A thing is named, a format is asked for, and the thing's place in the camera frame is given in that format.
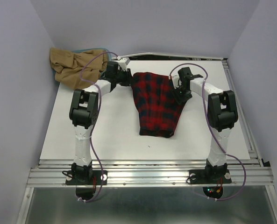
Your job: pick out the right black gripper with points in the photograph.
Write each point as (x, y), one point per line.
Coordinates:
(178, 98)

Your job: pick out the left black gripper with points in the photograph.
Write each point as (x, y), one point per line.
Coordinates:
(129, 77)

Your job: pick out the red plaid skirt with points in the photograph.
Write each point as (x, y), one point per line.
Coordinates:
(157, 108)

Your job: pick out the tan skirt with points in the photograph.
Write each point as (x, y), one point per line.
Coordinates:
(75, 70)

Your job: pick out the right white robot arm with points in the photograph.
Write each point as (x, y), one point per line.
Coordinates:
(221, 115)

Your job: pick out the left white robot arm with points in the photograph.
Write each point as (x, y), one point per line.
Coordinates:
(84, 111)

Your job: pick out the teal plastic basket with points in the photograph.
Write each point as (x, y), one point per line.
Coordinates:
(91, 50)

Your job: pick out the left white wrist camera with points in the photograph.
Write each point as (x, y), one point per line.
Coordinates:
(123, 62)

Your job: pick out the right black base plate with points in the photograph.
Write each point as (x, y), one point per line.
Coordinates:
(200, 176)

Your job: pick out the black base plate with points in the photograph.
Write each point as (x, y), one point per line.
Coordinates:
(97, 178)
(200, 176)

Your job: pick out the aluminium rail frame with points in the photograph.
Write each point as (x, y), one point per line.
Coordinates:
(148, 178)

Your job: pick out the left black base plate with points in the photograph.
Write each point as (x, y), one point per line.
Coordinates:
(97, 178)

